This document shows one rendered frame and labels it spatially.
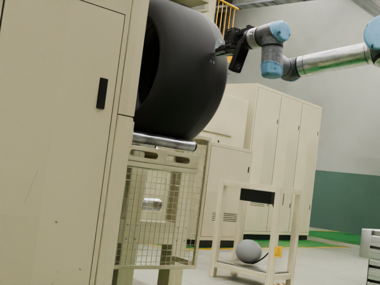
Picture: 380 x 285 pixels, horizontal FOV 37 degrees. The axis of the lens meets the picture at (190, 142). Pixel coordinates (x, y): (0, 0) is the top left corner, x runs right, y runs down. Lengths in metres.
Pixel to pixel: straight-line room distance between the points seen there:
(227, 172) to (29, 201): 5.78
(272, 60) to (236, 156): 5.20
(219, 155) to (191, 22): 4.69
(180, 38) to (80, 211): 1.00
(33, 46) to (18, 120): 0.17
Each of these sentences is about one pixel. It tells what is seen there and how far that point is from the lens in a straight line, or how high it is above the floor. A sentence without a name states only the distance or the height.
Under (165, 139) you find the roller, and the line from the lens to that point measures 2.26.
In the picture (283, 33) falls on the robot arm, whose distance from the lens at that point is 2.01.
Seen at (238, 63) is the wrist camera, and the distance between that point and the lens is 2.13.
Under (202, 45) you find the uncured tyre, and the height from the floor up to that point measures 1.28.
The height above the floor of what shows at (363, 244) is 0.62.
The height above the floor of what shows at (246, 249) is 0.26.
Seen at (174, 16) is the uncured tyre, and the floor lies 1.38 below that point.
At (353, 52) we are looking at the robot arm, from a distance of 2.03.
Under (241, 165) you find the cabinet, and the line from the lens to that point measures 7.24.
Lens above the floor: 0.76
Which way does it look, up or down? 4 degrees up
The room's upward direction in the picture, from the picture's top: 7 degrees clockwise
